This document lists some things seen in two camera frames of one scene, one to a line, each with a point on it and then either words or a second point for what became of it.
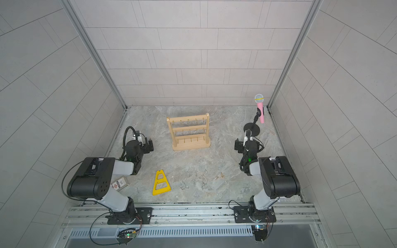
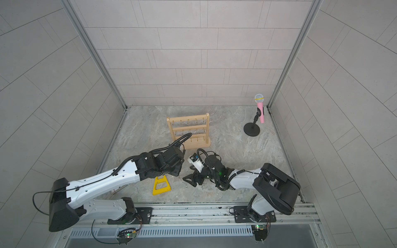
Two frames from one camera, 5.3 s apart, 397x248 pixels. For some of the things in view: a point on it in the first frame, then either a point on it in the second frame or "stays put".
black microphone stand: [254, 127] stays put
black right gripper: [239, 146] → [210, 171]
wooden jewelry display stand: [189, 132] stays put
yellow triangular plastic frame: [161, 184] stays put
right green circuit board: [260, 232] stays put
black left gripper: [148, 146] → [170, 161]
